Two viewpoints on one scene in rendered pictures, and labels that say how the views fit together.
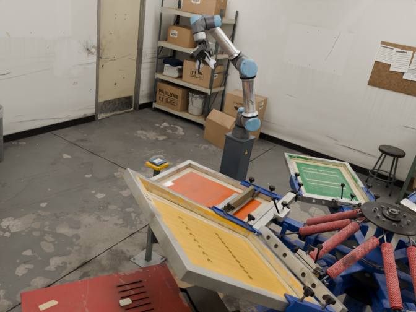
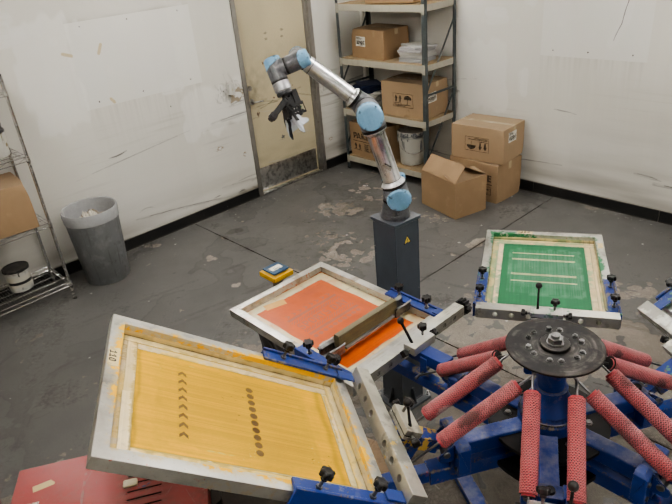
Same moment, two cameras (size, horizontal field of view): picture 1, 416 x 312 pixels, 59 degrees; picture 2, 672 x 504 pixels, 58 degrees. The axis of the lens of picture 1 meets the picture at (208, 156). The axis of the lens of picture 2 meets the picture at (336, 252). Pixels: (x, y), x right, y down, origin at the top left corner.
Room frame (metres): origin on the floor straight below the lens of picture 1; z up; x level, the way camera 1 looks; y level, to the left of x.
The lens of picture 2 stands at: (0.02, -0.84, 2.50)
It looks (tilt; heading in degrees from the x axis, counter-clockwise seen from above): 28 degrees down; 19
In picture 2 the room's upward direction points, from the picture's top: 6 degrees counter-clockwise
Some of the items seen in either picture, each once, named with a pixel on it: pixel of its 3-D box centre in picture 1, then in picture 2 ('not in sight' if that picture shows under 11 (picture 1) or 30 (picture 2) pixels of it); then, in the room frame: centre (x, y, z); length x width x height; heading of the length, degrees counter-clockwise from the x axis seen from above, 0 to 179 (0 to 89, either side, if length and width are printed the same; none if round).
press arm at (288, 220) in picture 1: (288, 223); (430, 356); (1.90, -0.54, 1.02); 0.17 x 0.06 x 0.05; 60
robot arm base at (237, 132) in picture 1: (241, 129); (394, 206); (2.78, -0.23, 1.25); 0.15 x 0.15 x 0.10
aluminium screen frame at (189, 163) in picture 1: (210, 194); (332, 315); (2.18, -0.05, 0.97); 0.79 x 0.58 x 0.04; 60
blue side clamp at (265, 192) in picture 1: (259, 192); (412, 306); (2.30, -0.40, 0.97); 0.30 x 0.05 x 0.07; 60
